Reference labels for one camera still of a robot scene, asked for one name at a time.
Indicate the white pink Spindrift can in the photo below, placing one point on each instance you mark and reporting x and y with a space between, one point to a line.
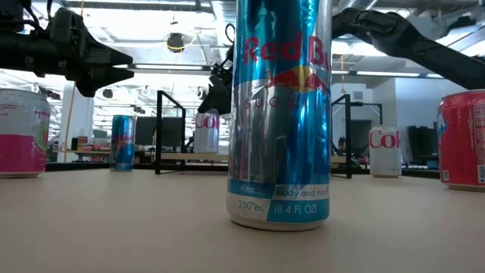
22 132

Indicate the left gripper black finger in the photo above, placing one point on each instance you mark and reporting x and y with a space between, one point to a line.
98 81
106 55

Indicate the black aluminium table frame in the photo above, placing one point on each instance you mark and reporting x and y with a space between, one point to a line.
83 166

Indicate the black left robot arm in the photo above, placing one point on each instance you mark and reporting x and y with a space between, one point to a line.
19 51

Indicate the ceiling light strip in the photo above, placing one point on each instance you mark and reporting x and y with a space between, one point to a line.
386 73
168 67

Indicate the black office chair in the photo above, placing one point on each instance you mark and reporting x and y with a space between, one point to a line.
420 144

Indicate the black ceiling-mounted camera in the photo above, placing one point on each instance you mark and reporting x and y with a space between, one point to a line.
175 41

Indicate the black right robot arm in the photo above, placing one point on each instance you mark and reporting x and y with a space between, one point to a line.
409 41

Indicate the black computer monitor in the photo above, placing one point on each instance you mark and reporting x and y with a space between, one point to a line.
146 130
172 130

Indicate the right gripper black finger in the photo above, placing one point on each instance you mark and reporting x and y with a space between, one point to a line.
219 98

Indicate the red soda can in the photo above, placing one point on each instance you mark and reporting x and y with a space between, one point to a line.
460 144

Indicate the silver Diet Coke can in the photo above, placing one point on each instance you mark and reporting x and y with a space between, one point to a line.
206 136
384 159

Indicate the light wooden desk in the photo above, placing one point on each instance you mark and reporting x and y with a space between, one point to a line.
83 152

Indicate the black metal shelf side frame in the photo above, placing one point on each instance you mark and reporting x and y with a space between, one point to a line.
348 144
158 132

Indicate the blue silver Red Bull can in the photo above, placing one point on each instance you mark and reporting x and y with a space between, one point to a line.
280 132
122 144

